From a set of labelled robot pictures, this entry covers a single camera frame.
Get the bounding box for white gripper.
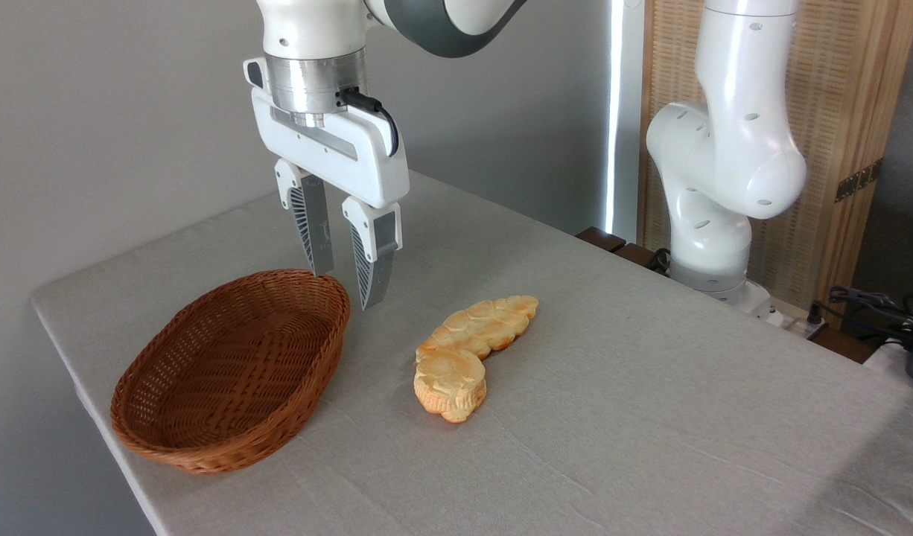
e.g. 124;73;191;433
244;57;411;312

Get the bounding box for wooden folding screen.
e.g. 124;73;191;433
638;0;913;310

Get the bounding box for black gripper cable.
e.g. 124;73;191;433
337;87;401;159

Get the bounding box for leaf-shaped bread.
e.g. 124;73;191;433
416;295;540;363

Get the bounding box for metal screen hinge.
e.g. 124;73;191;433
835;158;884;203

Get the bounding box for brown woven wicker basket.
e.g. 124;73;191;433
110;269;351;476

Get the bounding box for grey table cloth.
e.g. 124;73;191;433
31;170;913;536

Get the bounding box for black cable bundle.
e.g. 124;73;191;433
807;285;913;351

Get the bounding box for round flower-shaped bread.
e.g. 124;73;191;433
413;348;489;424

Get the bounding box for dark wooden furniture edge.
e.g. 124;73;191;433
576;226;673;276

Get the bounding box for white power strip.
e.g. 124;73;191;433
762;301;828;337

